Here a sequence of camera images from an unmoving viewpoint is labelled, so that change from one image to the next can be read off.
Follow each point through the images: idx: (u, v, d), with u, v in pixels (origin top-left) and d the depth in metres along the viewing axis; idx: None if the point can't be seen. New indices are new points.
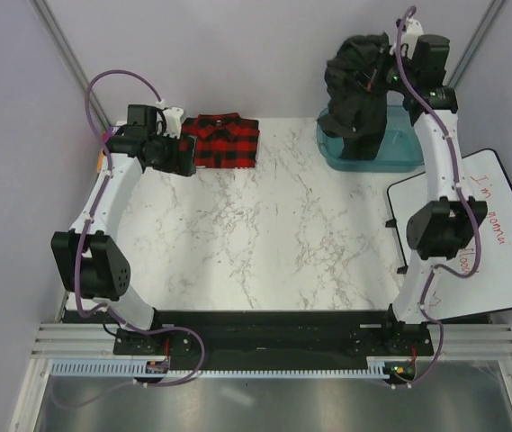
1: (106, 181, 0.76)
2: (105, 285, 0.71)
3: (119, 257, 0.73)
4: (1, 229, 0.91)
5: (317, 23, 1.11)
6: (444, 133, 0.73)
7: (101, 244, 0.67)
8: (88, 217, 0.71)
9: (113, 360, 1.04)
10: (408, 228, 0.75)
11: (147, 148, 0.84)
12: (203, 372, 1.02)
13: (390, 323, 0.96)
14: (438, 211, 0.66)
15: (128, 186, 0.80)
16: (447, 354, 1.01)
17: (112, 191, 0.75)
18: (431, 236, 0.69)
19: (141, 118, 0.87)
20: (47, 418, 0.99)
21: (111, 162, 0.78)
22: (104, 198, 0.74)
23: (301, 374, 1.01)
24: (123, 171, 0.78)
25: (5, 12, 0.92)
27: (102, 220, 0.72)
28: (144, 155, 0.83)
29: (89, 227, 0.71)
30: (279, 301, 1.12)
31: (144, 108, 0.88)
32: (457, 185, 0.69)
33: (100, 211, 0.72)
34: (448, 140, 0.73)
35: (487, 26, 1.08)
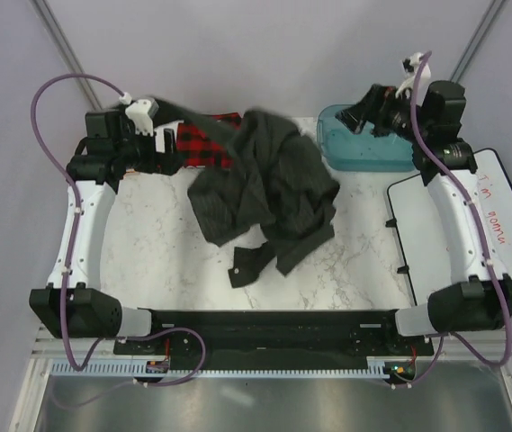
1: (77, 220, 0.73)
2: (96, 329, 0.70)
3: (104, 300, 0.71)
4: (1, 230, 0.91)
5: (316, 23, 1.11)
6: (467, 200, 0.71)
7: (85, 295, 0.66)
8: (65, 267, 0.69)
9: (113, 360, 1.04)
10: (433, 303, 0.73)
11: (114, 167, 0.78)
12: (203, 372, 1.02)
13: (390, 325, 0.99)
14: (469, 297, 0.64)
15: (102, 218, 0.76)
16: (446, 354, 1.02)
17: (85, 233, 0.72)
18: (459, 319, 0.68)
19: (104, 130, 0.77)
20: (47, 418, 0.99)
21: (77, 197, 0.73)
22: (78, 240, 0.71)
23: (301, 374, 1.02)
24: (94, 203, 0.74)
25: (4, 12, 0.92)
27: (81, 267, 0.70)
28: (112, 175, 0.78)
29: (68, 279, 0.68)
30: (280, 301, 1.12)
31: (104, 117, 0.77)
32: (488, 262, 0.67)
33: (77, 259, 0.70)
34: (471, 208, 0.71)
35: (487, 25, 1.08)
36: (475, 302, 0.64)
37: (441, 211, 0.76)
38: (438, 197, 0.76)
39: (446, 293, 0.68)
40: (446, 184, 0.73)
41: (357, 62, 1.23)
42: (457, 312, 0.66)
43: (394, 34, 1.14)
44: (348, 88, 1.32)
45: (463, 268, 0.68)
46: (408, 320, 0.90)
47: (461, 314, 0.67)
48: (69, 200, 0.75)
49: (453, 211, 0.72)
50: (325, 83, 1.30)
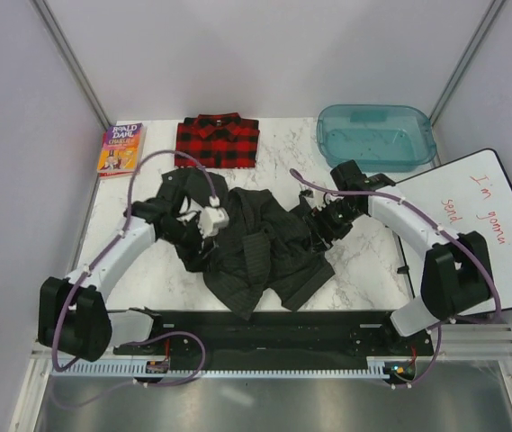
1: (116, 239, 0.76)
2: (81, 347, 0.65)
3: (103, 319, 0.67)
4: (2, 230, 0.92)
5: (317, 23, 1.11)
6: (398, 201, 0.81)
7: (87, 300, 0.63)
8: (86, 270, 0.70)
9: (113, 360, 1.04)
10: (425, 299, 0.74)
11: (164, 221, 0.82)
12: (205, 372, 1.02)
13: (390, 329, 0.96)
14: (442, 256, 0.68)
15: (132, 253, 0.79)
16: (447, 354, 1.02)
17: (117, 250, 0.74)
18: (450, 290, 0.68)
19: (171, 195, 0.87)
20: (47, 418, 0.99)
21: (127, 224, 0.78)
22: (107, 255, 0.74)
23: (300, 374, 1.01)
24: (137, 234, 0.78)
25: (4, 13, 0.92)
27: (99, 275, 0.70)
28: (160, 224, 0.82)
29: (84, 280, 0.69)
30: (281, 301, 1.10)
31: (175, 186, 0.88)
32: (439, 229, 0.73)
33: (99, 267, 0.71)
34: (405, 203, 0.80)
35: (487, 26, 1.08)
36: (448, 261, 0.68)
37: (393, 221, 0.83)
38: (382, 214, 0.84)
39: (426, 274, 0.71)
40: (380, 202, 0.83)
41: (356, 62, 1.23)
42: (444, 280, 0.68)
43: (395, 34, 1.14)
44: (348, 88, 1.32)
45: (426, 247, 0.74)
46: (403, 317, 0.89)
47: (448, 283, 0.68)
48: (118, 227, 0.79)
49: (395, 213, 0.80)
50: (325, 83, 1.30)
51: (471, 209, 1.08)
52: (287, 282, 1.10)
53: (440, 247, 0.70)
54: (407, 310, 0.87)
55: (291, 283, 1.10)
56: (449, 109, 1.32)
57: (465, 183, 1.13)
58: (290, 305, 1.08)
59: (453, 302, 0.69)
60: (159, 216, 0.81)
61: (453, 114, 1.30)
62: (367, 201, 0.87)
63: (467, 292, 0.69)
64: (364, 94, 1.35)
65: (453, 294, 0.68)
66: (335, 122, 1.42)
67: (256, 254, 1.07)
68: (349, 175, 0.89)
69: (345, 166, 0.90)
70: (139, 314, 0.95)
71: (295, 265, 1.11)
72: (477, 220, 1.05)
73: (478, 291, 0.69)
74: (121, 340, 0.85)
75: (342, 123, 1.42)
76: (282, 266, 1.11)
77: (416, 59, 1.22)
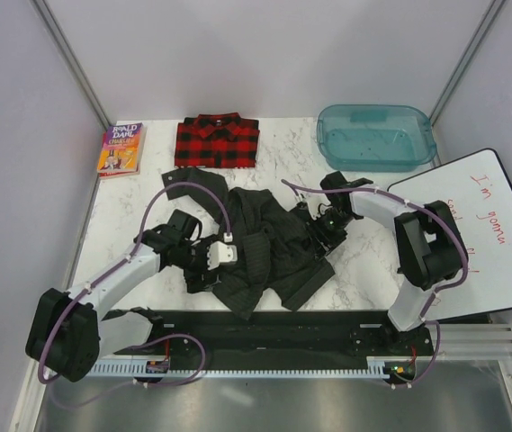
1: (121, 263, 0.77)
2: (66, 364, 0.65)
3: (93, 341, 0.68)
4: (1, 231, 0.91)
5: (316, 24, 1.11)
6: (372, 190, 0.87)
7: (82, 318, 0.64)
8: (86, 287, 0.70)
9: (113, 360, 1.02)
10: (406, 274, 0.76)
11: (170, 254, 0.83)
12: (206, 372, 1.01)
13: (390, 329, 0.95)
14: (408, 221, 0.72)
15: (133, 280, 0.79)
16: (448, 354, 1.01)
17: (121, 274, 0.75)
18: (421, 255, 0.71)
19: (182, 224, 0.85)
20: (47, 418, 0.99)
21: (135, 249, 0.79)
22: (110, 276, 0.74)
23: (300, 374, 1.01)
24: (142, 260, 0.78)
25: (4, 12, 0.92)
27: (98, 295, 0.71)
28: (166, 257, 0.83)
29: (83, 297, 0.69)
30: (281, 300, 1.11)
31: (187, 216, 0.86)
32: (407, 202, 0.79)
33: (100, 287, 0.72)
34: (379, 193, 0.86)
35: (487, 26, 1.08)
36: (414, 226, 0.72)
37: (376, 213, 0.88)
38: (364, 209, 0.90)
39: (399, 245, 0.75)
40: (359, 197, 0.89)
41: (356, 62, 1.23)
42: (413, 244, 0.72)
43: (395, 34, 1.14)
44: (348, 88, 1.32)
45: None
46: (399, 310, 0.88)
47: (417, 247, 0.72)
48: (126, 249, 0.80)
49: (372, 202, 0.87)
50: (325, 83, 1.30)
51: (471, 209, 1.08)
52: (287, 282, 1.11)
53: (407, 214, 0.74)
54: (399, 302, 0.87)
55: (291, 283, 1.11)
56: (449, 109, 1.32)
57: (465, 183, 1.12)
58: (290, 305, 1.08)
59: (426, 264, 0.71)
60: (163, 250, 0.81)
61: (454, 114, 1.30)
62: (349, 198, 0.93)
63: (440, 256, 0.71)
64: (364, 94, 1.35)
65: (426, 257, 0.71)
66: (335, 122, 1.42)
67: (256, 254, 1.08)
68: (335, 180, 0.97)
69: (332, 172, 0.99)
70: (139, 317, 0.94)
71: (294, 265, 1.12)
72: (477, 220, 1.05)
73: (451, 255, 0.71)
74: (118, 345, 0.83)
75: (342, 123, 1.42)
76: (282, 266, 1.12)
77: (416, 59, 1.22)
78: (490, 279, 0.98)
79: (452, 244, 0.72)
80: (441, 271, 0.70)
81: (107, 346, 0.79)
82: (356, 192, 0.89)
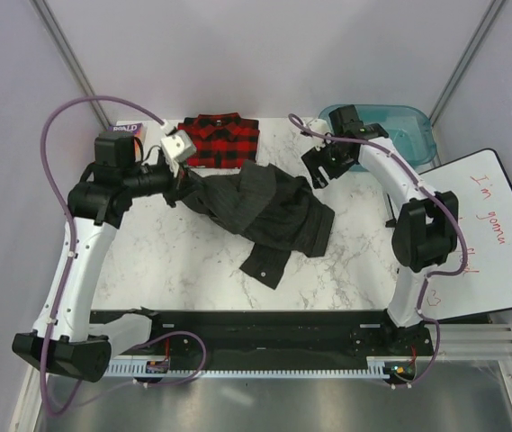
1: (70, 263, 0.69)
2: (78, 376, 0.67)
3: (91, 353, 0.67)
4: (0, 231, 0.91)
5: (316, 23, 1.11)
6: (387, 152, 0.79)
7: (67, 353, 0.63)
8: (50, 320, 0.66)
9: (113, 360, 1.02)
10: (394, 245, 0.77)
11: (118, 202, 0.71)
12: (204, 372, 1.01)
13: (390, 328, 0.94)
14: (415, 210, 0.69)
15: (99, 261, 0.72)
16: (447, 354, 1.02)
17: (76, 278, 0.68)
18: (415, 241, 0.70)
19: (112, 158, 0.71)
20: (47, 418, 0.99)
21: (74, 239, 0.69)
22: (67, 286, 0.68)
23: (300, 374, 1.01)
24: (90, 246, 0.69)
25: (4, 13, 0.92)
27: (67, 320, 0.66)
28: (114, 210, 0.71)
29: (52, 331, 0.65)
30: (280, 264, 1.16)
31: (115, 145, 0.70)
32: (419, 186, 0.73)
33: (63, 311, 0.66)
34: (393, 157, 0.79)
35: (487, 26, 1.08)
36: (421, 215, 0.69)
37: (379, 174, 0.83)
38: (369, 164, 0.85)
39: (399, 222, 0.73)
40: (370, 151, 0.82)
41: (357, 62, 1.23)
42: (413, 232, 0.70)
43: (395, 34, 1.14)
44: (348, 88, 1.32)
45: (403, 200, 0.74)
46: (397, 305, 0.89)
47: (416, 236, 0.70)
48: (67, 240, 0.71)
49: (381, 163, 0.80)
50: (325, 83, 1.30)
51: (471, 210, 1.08)
52: (283, 234, 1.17)
53: (417, 201, 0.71)
54: (398, 299, 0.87)
55: (285, 236, 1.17)
56: (449, 110, 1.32)
57: (465, 183, 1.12)
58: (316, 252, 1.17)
59: (417, 251, 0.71)
60: (108, 202, 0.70)
61: (453, 115, 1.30)
62: (358, 148, 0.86)
63: (431, 245, 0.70)
64: (364, 95, 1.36)
65: (417, 245, 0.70)
66: None
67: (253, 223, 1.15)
68: (347, 121, 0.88)
69: (347, 109, 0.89)
70: (139, 316, 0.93)
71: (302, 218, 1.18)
72: (477, 221, 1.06)
73: (442, 245, 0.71)
74: (121, 344, 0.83)
75: None
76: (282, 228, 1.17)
77: (416, 60, 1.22)
78: (490, 279, 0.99)
79: (445, 235, 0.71)
80: (427, 256, 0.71)
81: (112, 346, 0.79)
82: (366, 145, 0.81)
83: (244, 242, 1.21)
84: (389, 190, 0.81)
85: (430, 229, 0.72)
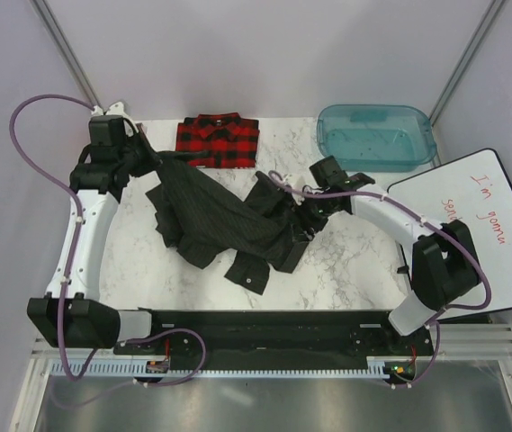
1: (78, 229, 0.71)
2: (94, 338, 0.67)
3: (104, 310, 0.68)
4: (1, 231, 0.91)
5: (316, 23, 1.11)
6: (379, 197, 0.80)
7: (82, 308, 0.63)
8: (64, 278, 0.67)
9: (113, 360, 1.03)
10: (417, 291, 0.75)
11: (118, 176, 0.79)
12: (203, 372, 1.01)
13: (390, 331, 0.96)
14: (429, 247, 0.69)
15: (103, 229, 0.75)
16: (447, 354, 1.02)
17: (87, 241, 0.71)
18: (439, 280, 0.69)
19: (108, 136, 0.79)
20: (47, 418, 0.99)
21: (80, 206, 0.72)
22: (79, 248, 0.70)
23: (300, 374, 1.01)
24: (96, 212, 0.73)
25: (4, 13, 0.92)
27: (80, 277, 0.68)
28: (115, 184, 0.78)
29: (67, 289, 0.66)
30: (264, 268, 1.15)
31: (110, 122, 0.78)
32: (423, 222, 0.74)
33: (76, 269, 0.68)
34: (387, 200, 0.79)
35: (488, 26, 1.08)
36: (436, 251, 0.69)
37: (376, 219, 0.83)
38: (361, 211, 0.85)
39: (415, 264, 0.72)
40: (363, 201, 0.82)
41: (356, 62, 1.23)
42: (435, 270, 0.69)
43: (394, 34, 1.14)
44: (348, 88, 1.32)
45: (411, 238, 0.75)
46: (400, 314, 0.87)
47: (437, 274, 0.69)
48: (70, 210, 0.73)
49: (377, 209, 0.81)
50: (325, 83, 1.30)
51: (471, 209, 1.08)
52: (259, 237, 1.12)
53: (427, 238, 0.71)
54: (402, 308, 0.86)
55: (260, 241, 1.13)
56: (449, 110, 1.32)
57: (465, 183, 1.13)
58: (287, 266, 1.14)
59: (443, 290, 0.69)
60: (109, 176, 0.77)
61: (453, 115, 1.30)
62: (348, 200, 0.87)
63: (454, 280, 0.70)
64: (364, 95, 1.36)
65: (443, 282, 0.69)
66: (334, 122, 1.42)
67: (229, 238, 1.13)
68: (332, 175, 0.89)
69: (328, 163, 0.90)
70: (138, 310, 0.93)
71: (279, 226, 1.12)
72: (477, 221, 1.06)
73: (465, 277, 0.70)
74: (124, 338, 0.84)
75: (342, 123, 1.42)
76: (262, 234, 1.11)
77: (416, 59, 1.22)
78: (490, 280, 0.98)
79: (467, 265, 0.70)
80: (456, 292, 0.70)
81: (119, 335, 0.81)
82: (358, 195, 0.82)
83: None
84: (391, 235, 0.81)
85: (450, 265, 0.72)
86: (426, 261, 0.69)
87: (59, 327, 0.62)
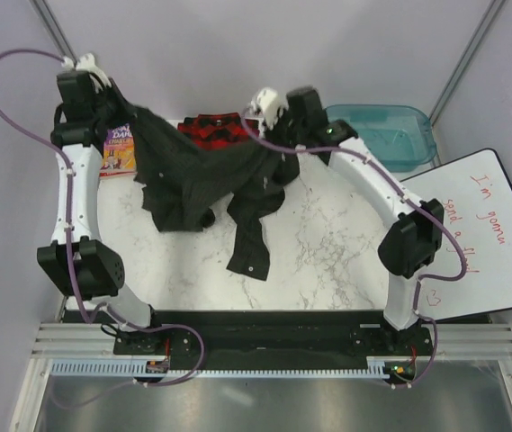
1: (71, 181, 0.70)
2: (104, 283, 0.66)
3: (111, 253, 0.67)
4: (1, 230, 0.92)
5: (315, 23, 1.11)
6: (363, 159, 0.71)
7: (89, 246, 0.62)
8: (67, 225, 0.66)
9: (113, 360, 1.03)
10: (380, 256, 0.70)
11: (98, 130, 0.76)
12: (202, 371, 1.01)
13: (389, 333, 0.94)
14: (408, 227, 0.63)
15: (95, 180, 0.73)
16: (448, 354, 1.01)
17: (82, 191, 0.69)
18: (409, 254, 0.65)
19: (78, 92, 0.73)
20: (47, 418, 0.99)
21: (67, 159, 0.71)
22: (76, 199, 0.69)
23: (300, 374, 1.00)
24: (85, 165, 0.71)
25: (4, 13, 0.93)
27: (82, 223, 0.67)
28: (97, 138, 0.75)
29: (71, 235, 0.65)
30: (264, 253, 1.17)
31: (76, 78, 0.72)
32: (405, 199, 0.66)
33: (76, 216, 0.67)
34: (370, 166, 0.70)
35: (486, 26, 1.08)
36: (413, 231, 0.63)
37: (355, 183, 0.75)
38: (343, 169, 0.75)
39: (386, 238, 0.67)
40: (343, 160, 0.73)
41: (356, 62, 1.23)
42: (404, 246, 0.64)
43: (393, 34, 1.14)
44: (347, 88, 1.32)
45: (391, 215, 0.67)
46: (392, 307, 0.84)
47: (409, 249, 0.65)
48: (59, 165, 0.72)
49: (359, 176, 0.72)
50: (323, 83, 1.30)
51: (471, 209, 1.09)
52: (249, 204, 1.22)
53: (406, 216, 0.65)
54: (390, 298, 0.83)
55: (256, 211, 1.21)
56: (449, 110, 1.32)
57: (465, 183, 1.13)
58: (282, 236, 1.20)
59: (408, 262, 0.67)
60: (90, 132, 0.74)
61: (453, 115, 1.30)
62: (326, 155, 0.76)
63: (421, 254, 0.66)
64: (363, 95, 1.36)
65: (412, 256, 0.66)
66: None
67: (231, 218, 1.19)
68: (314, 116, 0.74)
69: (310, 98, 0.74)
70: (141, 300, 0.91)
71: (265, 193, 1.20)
72: (477, 221, 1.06)
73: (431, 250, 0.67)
74: (122, 318, 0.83)
75: None
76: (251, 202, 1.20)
77: (416, 59, 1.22)
78: (489, 279, 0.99)
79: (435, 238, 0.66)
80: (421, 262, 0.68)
81: (120, 307, 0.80)
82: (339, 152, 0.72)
83: (224, 242, 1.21)
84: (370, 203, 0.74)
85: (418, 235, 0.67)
86: (399, 239, 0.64)
87: (71, 267, 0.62)
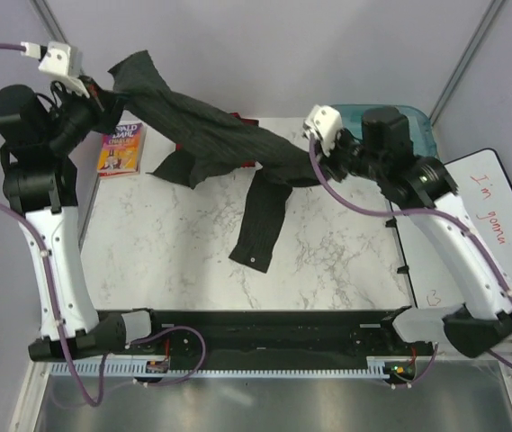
1: (49, 262, 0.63)
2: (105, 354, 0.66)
3: (109, 328, 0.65)
4: (0, 229, 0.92)
5: (316, 22, 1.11)
6: (464, 230, 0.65)
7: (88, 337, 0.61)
8: (57, 321, 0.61)
9: (114, 360, 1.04)
10: (452, 336, 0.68)
11: (63, 175, 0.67)
12: (203, 372, 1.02)
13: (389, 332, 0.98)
14: (507, 331, 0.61)
15: (76, 245, 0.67)
16: (445, 354, 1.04)
17: (63, 274, 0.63)
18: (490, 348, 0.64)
19: (27, 132, 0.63)
20: (47, 418, 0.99)
21: (37, 235, 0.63)
22: (58, 283, 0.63)
23: (300, 374, 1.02)
24: (59, 237, 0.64)
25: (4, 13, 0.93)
27: (75, 314, 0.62)
28: (65, 184, 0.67)
29: (65, 330, 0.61)
30: (267, 247, 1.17)
31: (21, 117, 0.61)
32: (507, 295, 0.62)
33: (66, 307, 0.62)
34: (471, 238, 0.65)
35: (487, 24, 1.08)
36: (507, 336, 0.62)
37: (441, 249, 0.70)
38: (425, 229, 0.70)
39: (471, 328, 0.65)
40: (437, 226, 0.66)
41: (356, 61, 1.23)
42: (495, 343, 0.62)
43: (393, 33, 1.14)
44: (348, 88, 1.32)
45: (484, 306, 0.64)
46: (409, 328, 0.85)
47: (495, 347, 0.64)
48: (29, 238, 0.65)
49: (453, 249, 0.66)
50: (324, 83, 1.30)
51: (471, 209, 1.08)
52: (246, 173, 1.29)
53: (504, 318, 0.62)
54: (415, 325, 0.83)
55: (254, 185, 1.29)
56: (449, 111, 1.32)
57: (465, 183, 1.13)
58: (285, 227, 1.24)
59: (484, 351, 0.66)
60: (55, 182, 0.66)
61: (453, 115, 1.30)
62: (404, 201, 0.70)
63: None
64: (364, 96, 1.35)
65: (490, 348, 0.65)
66: None
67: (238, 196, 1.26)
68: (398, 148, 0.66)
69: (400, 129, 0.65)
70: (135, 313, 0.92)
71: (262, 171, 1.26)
72: (477, 220, 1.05)
73: None
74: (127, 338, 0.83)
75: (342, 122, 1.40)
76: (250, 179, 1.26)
77: (416, 59, 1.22)
78: None
79: None
80: None
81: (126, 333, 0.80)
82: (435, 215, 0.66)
83: (224, 241, 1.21)
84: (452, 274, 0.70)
85: None
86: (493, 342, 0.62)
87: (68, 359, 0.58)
